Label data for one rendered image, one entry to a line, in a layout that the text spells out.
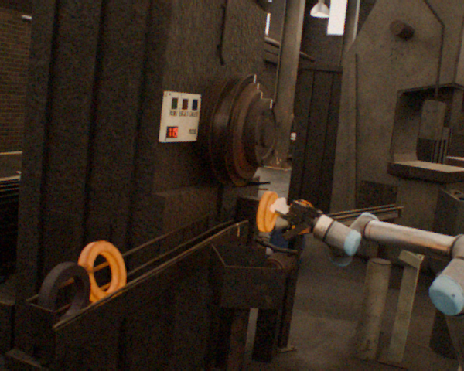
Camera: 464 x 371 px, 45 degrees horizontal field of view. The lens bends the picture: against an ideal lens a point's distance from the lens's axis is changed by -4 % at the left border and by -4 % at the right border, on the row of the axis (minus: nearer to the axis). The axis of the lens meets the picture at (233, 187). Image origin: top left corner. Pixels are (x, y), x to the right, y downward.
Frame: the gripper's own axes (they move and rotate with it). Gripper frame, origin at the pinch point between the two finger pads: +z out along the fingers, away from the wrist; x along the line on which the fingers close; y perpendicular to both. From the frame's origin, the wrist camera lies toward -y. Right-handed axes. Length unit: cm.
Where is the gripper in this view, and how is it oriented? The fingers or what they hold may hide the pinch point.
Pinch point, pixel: (268, 206)
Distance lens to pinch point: 222.0
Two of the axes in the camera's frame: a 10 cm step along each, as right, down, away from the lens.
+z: -8.4, -4.3, 3.3
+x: -4.0, 0.9, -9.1
